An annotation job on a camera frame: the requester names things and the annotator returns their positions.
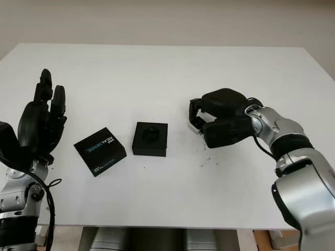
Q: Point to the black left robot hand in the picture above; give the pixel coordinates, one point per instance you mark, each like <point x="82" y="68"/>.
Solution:
<point x="34" y="125"/>

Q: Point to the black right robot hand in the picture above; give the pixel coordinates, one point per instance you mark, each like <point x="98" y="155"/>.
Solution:
<point x="225" y="104"/>

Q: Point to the small silver depth camera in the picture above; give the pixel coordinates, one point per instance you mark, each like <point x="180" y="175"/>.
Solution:
<point x="193" y="128"/>

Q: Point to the black RealSense box lid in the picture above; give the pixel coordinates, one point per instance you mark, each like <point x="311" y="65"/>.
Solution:
<point x="99" y="149"/>

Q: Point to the black box base foam insert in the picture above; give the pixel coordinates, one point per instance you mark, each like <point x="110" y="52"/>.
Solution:
<point x="138" y="150"/>

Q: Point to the grey black robot torso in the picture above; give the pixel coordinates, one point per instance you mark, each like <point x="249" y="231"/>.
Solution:
<point x="157" y="240"/>

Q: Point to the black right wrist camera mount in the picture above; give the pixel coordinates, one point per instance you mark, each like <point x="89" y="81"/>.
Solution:
<point x="227" y="134"/>

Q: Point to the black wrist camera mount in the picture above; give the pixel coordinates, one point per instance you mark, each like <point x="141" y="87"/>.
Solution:
<point x="6" y="138"/>
<point x="227" y="134"/>

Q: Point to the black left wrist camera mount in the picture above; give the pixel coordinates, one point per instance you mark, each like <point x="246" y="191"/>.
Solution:
<point x="6" y="138"/>

